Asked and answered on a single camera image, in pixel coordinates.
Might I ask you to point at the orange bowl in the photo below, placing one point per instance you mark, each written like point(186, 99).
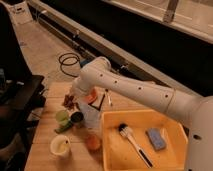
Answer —
point(91, 97)

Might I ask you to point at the green pepper toy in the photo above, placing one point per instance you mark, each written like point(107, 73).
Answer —
point(61, 129)

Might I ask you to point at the blue grey device box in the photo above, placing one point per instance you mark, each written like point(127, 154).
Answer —
point(84, 62)

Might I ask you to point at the dish brush black white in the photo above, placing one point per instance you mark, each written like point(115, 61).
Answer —
point(126, 132)

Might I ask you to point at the green plastic cup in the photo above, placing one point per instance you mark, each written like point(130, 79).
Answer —
point(62, 117)

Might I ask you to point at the yellow plastic bin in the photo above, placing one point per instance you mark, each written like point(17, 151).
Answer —
point(120, 155)

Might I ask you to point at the small metal cup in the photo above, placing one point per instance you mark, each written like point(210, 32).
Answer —
point(77, 118)

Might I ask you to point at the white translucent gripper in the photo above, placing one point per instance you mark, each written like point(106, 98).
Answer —
point(74, 94)

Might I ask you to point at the bunch of dark grapes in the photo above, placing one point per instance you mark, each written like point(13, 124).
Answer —
point(70, 102)

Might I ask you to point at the grey cloth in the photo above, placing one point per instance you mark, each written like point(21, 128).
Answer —
point(91, 115)

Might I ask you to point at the blue sponge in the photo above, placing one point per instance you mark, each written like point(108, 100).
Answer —
point(156, 139)

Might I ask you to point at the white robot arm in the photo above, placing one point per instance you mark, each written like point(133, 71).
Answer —
point(192, 111)

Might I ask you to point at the orange fruit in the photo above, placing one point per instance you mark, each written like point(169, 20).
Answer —
point(92, 142)

